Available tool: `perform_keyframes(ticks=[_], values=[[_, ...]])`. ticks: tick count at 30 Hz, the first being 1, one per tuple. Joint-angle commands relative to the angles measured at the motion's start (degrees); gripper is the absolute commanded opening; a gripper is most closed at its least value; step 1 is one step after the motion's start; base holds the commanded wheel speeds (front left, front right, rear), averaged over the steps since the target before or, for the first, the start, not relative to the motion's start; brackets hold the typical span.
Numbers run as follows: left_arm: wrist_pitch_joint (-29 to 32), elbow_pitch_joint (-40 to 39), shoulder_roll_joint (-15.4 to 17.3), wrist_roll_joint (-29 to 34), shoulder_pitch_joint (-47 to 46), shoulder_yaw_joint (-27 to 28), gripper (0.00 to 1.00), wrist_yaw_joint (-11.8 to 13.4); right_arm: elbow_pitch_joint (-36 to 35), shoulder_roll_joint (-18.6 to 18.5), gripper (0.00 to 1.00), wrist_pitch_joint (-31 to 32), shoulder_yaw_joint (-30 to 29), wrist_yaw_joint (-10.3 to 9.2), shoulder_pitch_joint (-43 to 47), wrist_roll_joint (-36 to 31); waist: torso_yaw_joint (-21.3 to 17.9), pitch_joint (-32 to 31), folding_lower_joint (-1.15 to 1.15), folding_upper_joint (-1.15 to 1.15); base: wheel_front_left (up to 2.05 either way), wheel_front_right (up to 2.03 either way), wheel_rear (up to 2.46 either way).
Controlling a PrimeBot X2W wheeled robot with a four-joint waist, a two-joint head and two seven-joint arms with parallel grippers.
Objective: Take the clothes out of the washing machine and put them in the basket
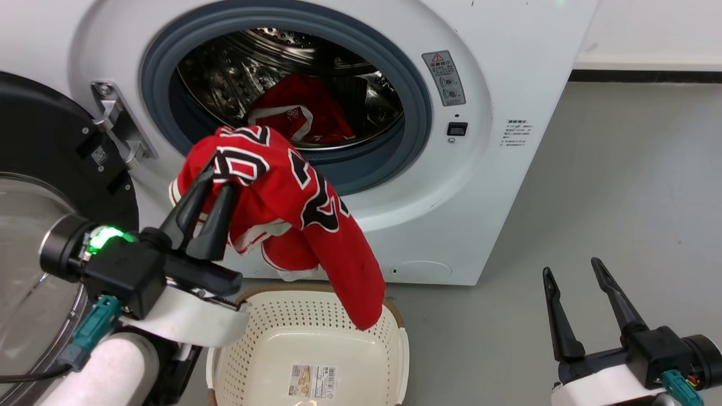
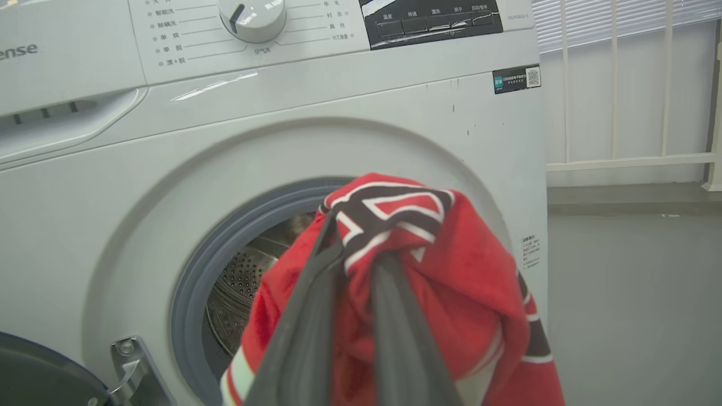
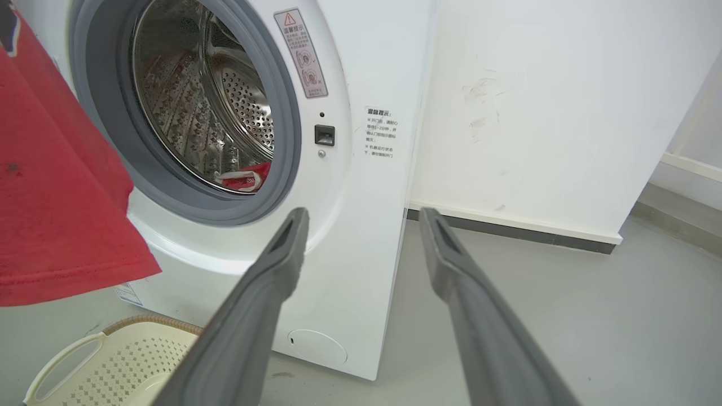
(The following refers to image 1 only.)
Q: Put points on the steel perforated washer drum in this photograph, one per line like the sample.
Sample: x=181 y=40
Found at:
x=237 y=73

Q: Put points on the small printed text label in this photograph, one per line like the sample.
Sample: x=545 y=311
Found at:
x=518 y=133

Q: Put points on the black door lock slot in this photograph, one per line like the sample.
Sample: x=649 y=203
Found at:
x=457 y=129

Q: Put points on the grey rubber door gasket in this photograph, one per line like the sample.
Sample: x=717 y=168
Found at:
x=414 y=118

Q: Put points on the red garment with white trim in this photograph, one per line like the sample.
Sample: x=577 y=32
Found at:
x=316 y=107

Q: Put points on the small QR code sticker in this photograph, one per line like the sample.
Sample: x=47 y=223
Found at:
x=99 y=155

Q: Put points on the dark wall baseboard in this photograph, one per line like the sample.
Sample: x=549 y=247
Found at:
x=648 y=76

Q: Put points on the white front-load washing machine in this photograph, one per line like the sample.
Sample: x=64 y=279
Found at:
x=507 y=214

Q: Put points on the black glass washing machine door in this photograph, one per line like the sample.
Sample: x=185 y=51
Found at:
x=39 y=146

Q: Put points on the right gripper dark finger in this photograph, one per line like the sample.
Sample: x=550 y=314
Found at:
x=564 y=327
x=620 y=304

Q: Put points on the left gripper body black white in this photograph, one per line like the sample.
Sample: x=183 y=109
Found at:
x=130 y=270

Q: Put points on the silver metal door hinge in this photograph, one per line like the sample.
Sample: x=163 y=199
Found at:
x=115 y=121

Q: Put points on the red jersey with black numbers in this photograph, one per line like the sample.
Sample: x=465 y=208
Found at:
x=282 y=186

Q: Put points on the cream perforated laundry basket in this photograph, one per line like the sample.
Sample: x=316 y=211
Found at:
x=304 y=344

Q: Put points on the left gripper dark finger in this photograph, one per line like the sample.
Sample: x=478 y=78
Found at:
x=217 y=231
x=186 y=214

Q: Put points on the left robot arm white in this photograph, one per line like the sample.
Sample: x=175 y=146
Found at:
x=107 y=372

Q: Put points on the grey warning sticker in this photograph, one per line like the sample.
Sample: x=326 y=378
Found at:
x=444 y=78

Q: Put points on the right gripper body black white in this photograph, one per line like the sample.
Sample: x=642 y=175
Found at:
x=654 y=349

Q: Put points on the barcode label sticker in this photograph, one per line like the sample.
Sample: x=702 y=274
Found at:
x=313 y=382

